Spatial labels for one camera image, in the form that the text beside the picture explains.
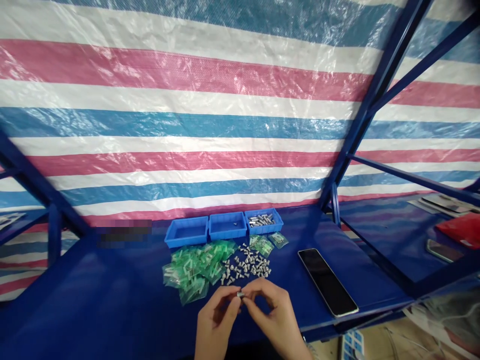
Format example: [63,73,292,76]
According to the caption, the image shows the blue and white label sheet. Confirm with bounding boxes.
[339,329,370,360]

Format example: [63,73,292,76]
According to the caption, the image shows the pile of silver screws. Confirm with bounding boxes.
[223,244,272,279]

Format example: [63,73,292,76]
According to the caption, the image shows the blue metal shelf frame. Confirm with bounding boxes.
[0,0,480,360]

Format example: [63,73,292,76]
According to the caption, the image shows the striped red white blue tarp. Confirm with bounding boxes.
[0,0,480,303]

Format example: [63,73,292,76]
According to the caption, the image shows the heap of silver metal sleeves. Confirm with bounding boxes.
[247,212,280,227]

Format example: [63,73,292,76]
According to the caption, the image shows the grey flat packets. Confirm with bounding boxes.
[0,212,26,227]

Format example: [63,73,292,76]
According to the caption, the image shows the stack of flat packets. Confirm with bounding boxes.
[407,194,475,217]

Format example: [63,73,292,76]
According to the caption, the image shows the red flat box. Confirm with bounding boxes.
[434,212,480,248]

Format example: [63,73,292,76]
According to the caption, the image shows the empty blue plastic bin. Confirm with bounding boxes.
[164,217,210,249]

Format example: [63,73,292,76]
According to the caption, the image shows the pile of green plastic bags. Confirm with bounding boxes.
[161,241,237,307]

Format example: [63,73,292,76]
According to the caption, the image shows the person's left hand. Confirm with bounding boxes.
[196,287,244,340]

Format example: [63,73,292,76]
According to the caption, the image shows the smartphone with green edge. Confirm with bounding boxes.
[425,238,465,264]

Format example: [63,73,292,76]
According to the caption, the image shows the clear plastic bag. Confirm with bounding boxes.
[406,288,480,360]

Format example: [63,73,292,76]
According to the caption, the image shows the single green packet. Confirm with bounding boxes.
[269,231,290,248]
[249,235,275,257]

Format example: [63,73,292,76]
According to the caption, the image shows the person's right hand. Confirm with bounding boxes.
[242,278,302,339]

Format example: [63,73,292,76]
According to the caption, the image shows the blue bin full of parts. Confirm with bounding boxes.
[244,208,285,238]

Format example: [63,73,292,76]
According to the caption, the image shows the black smartphone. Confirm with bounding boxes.
[297,247,360,319]

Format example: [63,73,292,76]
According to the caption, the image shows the blue bin with one part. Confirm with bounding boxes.
[208,212,249,242]

